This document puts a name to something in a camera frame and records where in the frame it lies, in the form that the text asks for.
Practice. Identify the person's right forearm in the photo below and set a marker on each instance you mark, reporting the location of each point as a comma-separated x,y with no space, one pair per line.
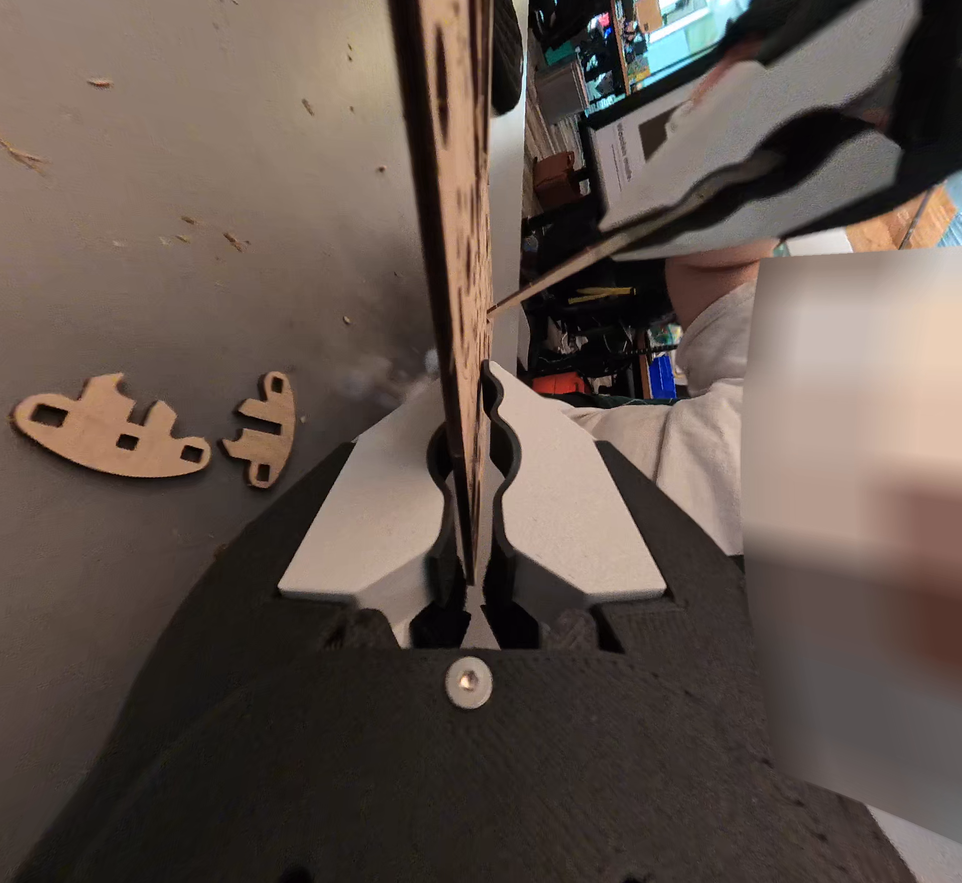
714,281

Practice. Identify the large flat wooden model part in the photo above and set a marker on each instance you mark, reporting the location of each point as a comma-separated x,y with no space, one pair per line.
94,432

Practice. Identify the laser-cut wooden part sheet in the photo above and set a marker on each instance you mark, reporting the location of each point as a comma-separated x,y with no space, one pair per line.
447,146

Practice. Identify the blue storage bin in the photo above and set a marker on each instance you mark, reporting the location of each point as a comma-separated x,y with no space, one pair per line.
663,376

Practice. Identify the white sign with black marker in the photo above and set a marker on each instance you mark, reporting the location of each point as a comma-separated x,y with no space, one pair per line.
620,161

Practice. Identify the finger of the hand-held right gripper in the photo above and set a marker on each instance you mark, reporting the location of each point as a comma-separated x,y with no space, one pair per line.
751,116
834,191

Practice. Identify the thin wooden stick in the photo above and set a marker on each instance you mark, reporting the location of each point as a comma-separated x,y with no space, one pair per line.
556,278

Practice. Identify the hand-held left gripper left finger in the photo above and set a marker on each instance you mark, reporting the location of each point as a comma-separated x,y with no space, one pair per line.
361,522

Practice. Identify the brown box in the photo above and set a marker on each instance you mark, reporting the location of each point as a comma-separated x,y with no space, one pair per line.
558,176

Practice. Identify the small flat wooden model part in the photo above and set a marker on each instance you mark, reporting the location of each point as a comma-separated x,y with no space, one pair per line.
274,421

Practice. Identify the black wrist rest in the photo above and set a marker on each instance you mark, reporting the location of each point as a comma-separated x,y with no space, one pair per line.
507,33

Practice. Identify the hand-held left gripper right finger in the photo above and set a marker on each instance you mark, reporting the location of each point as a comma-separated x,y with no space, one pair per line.
571,515

